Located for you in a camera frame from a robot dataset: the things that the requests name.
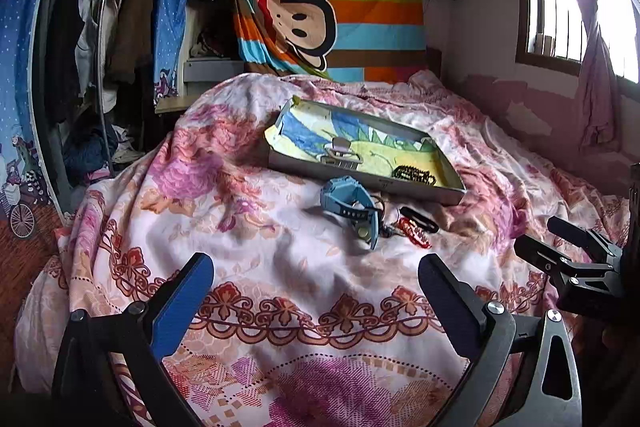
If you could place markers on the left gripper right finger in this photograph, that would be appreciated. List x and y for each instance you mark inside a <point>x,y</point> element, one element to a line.
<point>544,392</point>

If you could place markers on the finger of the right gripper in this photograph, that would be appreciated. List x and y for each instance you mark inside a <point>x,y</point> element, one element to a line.
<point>547,259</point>
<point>598,248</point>

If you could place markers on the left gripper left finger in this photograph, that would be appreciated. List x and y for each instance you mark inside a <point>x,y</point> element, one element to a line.
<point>85,380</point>

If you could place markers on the beige plastic hair claw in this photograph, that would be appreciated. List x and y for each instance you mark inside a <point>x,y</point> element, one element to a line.
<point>338,153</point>

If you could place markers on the black hair clip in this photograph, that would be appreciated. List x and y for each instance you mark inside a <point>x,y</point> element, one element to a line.
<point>419,219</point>

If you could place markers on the floral pink bed quilt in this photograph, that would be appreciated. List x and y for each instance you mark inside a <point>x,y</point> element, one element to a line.
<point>304,325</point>

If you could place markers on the grey tray with drawing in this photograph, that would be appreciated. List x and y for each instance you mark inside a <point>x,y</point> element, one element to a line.
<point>397,159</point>

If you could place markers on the hanging clothes in wardrobe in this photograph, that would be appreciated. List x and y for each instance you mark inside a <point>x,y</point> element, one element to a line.
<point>94,50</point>

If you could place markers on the pink window curtain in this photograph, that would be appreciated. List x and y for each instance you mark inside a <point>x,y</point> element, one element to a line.
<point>599,100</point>

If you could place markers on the striped monkey blanket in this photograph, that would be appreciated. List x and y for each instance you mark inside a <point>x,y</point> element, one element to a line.
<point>340,40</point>

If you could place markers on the window with dark frame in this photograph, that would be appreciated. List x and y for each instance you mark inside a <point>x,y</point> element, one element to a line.
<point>551,35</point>

